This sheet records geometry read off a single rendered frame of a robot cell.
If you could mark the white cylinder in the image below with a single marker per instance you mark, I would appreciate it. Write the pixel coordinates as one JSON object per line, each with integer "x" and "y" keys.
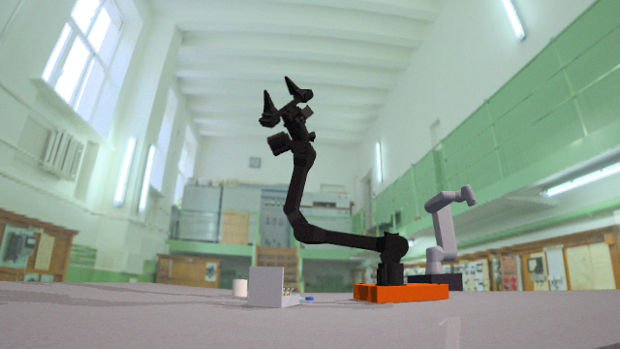
{"x": 239, "y": 287}

